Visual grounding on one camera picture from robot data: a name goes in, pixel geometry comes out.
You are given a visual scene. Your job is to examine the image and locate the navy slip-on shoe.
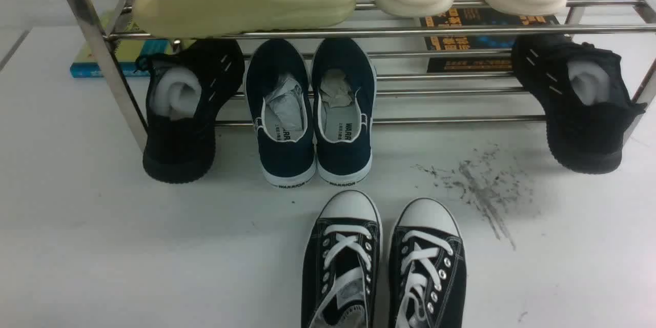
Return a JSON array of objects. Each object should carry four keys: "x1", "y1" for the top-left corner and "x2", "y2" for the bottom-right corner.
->
[
  {"x1": 310, "y1": 38, "x2": 377, "y2": 186},
  {"x1": 244, "y1": 39, "x2": 317, "y2": 188}
]

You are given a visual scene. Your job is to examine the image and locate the silver metal shoe rack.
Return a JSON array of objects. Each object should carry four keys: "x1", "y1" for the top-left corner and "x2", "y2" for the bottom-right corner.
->
[{"x1": 67, "y1": 0, "x2": 654, "y2": 150}]

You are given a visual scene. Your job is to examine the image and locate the black canvas sneaker left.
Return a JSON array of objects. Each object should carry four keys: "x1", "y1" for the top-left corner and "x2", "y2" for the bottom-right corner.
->
[{"x1": 300, "y1": 190, "x2": 383, "y2": 327}]

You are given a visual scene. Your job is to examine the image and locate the black canvas sneaker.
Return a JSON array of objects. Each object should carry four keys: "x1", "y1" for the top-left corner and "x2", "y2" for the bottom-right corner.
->
[
  {"x1": 387, "y1": 197, "x2": 468, "y2": 327},
  {"x1": 300, "y1": 190, "x2": 383, "y2": 327}
]

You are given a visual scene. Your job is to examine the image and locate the black knit sneaker left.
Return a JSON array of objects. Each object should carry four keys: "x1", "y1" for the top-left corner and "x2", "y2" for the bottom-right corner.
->
[{"x1": 135, "y1": 39, "x2": 244, "y2": 184}]

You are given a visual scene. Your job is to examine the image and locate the black knit sneaker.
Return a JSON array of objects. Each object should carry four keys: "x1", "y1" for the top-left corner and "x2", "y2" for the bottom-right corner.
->
[
  {"x1": 135, "y1": 39, "x2": 244, "y2": 184},
  {"x1": 511, "y1": 34, "x2": 647, "y2": 174}
]

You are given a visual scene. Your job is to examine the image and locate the black canvas sneaker right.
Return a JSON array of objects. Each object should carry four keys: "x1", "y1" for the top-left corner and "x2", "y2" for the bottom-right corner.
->
[{"x1": 387, "y1": 197, "x2": 468, "y2": 327}]

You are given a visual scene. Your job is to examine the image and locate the black orange book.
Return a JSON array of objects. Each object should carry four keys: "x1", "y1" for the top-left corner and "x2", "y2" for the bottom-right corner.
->
[{"x1": 418, "y1": 8, "x2": 559, "y2": 73}]

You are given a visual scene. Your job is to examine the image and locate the blue green book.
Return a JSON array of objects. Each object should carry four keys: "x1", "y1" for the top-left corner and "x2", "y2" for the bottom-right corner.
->
[{"x1": 69, "y1": 39, "x2": 174, "y2": 78}]

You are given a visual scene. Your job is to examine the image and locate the black knit sneaker right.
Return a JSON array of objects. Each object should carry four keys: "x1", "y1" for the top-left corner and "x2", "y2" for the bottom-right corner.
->
[{"x1": 511, "y1": 34, "x2": 647, "y2": 174}]

